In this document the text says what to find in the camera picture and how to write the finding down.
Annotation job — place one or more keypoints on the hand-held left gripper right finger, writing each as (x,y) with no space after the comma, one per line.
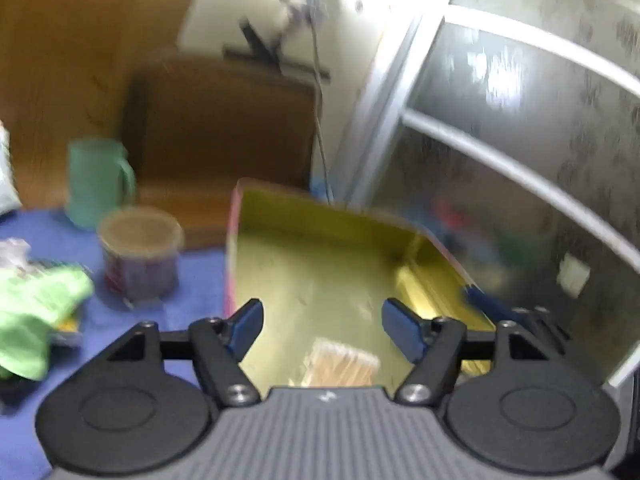
(400,331)

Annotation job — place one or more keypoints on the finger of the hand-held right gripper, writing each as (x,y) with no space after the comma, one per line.
(487,305)

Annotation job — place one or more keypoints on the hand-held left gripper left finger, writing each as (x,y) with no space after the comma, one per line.
(247,326)

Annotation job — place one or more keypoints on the gold metal tin box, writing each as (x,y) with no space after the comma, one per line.
(325,260)

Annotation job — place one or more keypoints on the green cloth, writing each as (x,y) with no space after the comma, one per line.
(30,310)

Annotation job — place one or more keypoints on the blue tablecloth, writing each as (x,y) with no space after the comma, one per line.
(200,280)

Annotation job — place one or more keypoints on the cotton swab pack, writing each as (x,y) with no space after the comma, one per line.
(340,365)

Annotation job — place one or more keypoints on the jar with brown lid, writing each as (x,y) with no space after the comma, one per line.
(140,260)

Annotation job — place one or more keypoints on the frosted glass sliding door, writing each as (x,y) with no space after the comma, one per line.
(525,135)

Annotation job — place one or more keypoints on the yellow black packet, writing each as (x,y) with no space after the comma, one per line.
(70,329)

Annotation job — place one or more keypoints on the brown chair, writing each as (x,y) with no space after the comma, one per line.
(215,135)

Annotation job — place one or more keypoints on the green plastic mug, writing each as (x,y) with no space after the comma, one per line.
(95,180)

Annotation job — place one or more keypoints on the crumpled clear plastic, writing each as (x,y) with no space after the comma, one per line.
(12,252)

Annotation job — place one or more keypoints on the crossed black tape strips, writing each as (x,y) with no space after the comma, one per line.
(260,51)

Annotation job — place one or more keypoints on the white plastic bag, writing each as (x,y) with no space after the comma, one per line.
(7,180)

